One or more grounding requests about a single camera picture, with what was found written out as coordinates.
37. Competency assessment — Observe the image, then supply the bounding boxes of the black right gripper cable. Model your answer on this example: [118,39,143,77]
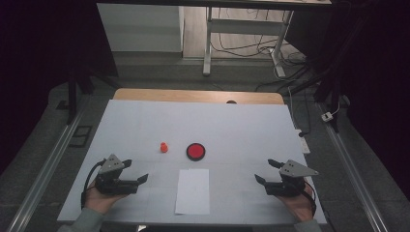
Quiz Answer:
[303,180,318,218]

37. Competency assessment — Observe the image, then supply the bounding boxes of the white cabinet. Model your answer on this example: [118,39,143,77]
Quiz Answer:
[97,3,185,53]

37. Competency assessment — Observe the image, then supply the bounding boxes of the white desk frame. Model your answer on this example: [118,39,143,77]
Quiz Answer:
[202,6,295,78]

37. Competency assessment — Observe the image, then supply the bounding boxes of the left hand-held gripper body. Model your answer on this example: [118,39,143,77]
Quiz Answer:
[94,154,140,196]

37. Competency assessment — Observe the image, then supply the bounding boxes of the aluminium floor rail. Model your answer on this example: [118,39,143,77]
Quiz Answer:
[317,102,390,232]
[6,105,85,232]

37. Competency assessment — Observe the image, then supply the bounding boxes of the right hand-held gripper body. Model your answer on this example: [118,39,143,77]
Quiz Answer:
[264,159,320,198]

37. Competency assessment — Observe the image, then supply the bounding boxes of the dark floor hatch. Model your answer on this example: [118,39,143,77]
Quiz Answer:
[68,125,94,149]

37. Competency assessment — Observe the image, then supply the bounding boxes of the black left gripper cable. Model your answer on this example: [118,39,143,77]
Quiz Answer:
[80,159,107,209]

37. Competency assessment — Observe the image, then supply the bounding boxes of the person's right hand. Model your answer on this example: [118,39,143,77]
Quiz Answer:
[277,188,315,223]

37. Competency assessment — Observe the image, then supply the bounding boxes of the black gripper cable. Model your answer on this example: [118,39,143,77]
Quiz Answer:
[80,159,107,209]
[303,180,318,218]

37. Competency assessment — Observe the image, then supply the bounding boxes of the white adapter with cable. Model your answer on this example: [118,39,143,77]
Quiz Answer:
[321,101,341,123]

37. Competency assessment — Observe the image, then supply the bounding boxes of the round red ink pad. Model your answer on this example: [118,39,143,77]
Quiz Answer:
[186,142,207,162]

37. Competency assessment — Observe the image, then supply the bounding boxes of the person's left hand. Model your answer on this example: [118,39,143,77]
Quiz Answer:
[84,180,129,216]

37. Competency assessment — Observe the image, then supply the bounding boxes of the white paper sheet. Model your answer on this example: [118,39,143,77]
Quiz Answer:
[174,168,211,216]

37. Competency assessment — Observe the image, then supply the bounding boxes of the black metal stand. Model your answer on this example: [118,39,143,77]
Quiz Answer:
[289,9,371,133]
[66,62,120,126]

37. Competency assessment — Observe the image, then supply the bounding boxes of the large white table cover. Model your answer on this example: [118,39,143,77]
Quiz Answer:
[57,99,328,225]

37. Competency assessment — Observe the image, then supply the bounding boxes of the white power strip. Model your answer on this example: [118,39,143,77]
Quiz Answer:
[295,129,311,155]

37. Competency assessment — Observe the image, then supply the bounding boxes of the black floor cable tangle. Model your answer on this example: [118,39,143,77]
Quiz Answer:
[211,8,310,93]

